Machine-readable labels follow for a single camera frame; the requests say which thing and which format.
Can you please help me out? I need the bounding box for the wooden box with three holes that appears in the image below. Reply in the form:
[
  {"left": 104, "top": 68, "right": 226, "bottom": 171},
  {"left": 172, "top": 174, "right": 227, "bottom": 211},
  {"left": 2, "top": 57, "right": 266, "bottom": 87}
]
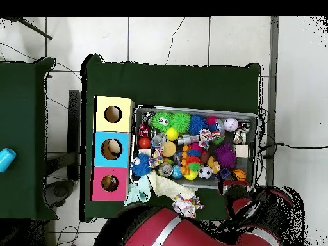
[{"left": 91, "top": 95, "right": 135, "bottom": 202}]

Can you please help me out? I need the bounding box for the cream yellow muslin cloth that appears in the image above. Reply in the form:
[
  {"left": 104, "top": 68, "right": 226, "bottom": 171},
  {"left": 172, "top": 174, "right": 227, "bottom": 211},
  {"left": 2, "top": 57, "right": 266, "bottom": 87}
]
[{"left": 148, "top": 170, "right": 199, "bottom": 201}]

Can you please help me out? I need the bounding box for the mint green muslin cloth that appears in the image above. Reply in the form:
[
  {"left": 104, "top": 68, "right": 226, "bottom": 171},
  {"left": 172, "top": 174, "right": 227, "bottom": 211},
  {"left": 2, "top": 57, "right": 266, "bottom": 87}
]
[{"left": 124, "top": 174, "right": 152, "bottom": 207}]

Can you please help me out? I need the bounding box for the blue globe ball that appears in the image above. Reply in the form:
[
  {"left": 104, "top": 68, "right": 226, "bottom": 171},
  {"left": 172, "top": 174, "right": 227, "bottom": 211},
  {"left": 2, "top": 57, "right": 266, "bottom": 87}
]
[{"left": 170, "top": 165, "right": 185, "bottom": 180}]

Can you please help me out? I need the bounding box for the pale wooden block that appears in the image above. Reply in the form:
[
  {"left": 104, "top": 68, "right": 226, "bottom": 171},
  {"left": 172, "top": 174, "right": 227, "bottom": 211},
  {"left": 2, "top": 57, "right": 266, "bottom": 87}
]
[{"left": 235, "top": 145, "right": 250, "bottom": 159}]

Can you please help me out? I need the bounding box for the small blue toy block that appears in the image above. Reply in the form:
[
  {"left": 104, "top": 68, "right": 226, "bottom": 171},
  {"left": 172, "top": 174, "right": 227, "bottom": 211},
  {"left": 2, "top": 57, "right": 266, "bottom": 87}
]
[{"left": 218, "top": 167, "right": 232, "bottom": 181}]

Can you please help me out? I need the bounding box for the small orange basketball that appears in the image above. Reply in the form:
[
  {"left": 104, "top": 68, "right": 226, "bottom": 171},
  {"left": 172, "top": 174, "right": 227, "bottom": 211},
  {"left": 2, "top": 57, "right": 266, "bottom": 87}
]
[{"left": 233, "top": 168, "right": 247, "bottom": 183}]

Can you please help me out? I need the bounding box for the silver drink can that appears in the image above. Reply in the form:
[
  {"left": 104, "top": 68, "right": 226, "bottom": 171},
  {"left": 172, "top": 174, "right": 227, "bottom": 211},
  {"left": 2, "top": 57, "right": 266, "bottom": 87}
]
[{"left": 157, "top": 163, "right": 174, "bottom": 178}]

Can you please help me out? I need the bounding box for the round orange disc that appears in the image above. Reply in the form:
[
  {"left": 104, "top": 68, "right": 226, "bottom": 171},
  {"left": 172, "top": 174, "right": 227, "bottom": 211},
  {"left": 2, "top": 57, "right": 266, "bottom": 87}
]
[{"left": 161, "top": 141, "right": 177, "bottom": 158}]

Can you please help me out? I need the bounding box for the green spiky ball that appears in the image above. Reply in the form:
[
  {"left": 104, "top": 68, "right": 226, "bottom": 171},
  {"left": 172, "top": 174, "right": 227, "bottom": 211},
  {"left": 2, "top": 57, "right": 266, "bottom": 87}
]
[{"left": 170, "top": 111, "right": 192, "bottom": 134}]

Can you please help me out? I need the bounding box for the blue spiky ball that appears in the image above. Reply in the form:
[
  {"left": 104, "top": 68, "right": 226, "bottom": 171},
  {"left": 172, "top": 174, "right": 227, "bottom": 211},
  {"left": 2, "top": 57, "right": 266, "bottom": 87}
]
[
  {"left": 188, "top": 114, "right": 209, "bottom": 136},
  {"left": 130, "top": 153, "right": 154, "bottom": 178}
]

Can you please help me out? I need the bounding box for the green furry googly-eyed toy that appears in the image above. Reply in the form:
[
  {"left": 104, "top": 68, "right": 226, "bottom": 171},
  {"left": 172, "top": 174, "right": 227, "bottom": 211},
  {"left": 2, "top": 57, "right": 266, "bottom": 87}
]
[{"left": 153, "top": 111, "right": 174, "bottom": 133}]

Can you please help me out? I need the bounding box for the black rod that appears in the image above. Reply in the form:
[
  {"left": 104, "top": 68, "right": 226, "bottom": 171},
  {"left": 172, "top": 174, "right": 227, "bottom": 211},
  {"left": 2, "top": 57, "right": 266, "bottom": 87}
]
[{"left": 0, "top": 17, "right": 53, "bottom": 40}]

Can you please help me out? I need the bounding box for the dark green table cloth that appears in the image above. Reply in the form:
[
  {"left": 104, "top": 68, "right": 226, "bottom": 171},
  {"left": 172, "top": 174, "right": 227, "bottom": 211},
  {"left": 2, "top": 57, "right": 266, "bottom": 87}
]
[{"left": 80, "top": 53, "right": 262, "bottom": 224}]

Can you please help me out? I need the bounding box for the black cable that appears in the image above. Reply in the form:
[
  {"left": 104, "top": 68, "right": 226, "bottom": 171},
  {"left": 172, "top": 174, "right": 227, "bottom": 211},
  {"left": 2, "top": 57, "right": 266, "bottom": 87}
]
[{"left": 258, "top": 142, "right": 328, "bottom": 156}]

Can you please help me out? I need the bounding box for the white baseball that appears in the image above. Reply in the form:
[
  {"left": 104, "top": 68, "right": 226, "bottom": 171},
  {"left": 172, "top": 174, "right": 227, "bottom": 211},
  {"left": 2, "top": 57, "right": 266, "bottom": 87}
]
[{"left": 223, "top": 117, "right": 239, "bottom": 133}]

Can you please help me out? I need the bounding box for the grey stand base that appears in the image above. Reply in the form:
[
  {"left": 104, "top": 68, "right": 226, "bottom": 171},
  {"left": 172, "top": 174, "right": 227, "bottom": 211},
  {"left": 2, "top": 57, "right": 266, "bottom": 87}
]
[{"left": 45, "top": 152, "right": 78, "bottom": 208}]

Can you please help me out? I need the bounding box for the light blue cup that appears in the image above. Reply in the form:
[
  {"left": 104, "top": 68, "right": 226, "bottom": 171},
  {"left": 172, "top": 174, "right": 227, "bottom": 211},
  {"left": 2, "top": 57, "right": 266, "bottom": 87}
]
[{"left": 0, "top": 147, "right": 18, "bottom": 173}]

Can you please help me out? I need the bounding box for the purple plush toy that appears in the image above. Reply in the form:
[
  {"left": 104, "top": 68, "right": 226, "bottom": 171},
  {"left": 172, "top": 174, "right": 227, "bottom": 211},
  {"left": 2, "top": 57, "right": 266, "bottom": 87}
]
[{"left": 214, "top": 142, "right": 238, "bottom": 170}]

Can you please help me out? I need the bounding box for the green covered side table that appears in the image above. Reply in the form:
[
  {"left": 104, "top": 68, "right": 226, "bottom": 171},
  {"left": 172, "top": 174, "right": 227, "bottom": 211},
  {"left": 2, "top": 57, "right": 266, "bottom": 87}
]
[{"left": 0, "top": 57, "right": 56, "bottom": 222}]

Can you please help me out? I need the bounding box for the black and white soccer ball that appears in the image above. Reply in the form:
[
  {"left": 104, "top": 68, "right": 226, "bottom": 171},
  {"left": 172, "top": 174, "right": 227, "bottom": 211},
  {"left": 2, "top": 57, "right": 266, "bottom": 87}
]
[{"left": 198, "top": 165, "right": 213, "bottom": 180}]

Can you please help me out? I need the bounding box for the small yellow ball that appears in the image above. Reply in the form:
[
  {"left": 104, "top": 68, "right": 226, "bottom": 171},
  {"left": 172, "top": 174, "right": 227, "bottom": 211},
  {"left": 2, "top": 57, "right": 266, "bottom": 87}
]
[{"left": 165, "top": 127, "right": 180, "bottom": 142}]

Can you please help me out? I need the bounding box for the black upright panel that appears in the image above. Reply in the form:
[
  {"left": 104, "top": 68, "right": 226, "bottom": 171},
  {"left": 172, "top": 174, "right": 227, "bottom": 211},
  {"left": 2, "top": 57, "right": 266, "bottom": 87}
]
[{"left": 66, "top": 89, "right": 82, "bottom": 181}]

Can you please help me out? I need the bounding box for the shallow clear mesh bin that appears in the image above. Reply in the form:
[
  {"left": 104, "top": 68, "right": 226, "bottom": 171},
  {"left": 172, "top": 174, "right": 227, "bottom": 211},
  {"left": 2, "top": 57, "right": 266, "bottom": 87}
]
[{"left": 130, "top": 104, "right": 259, "bottom": 192}]

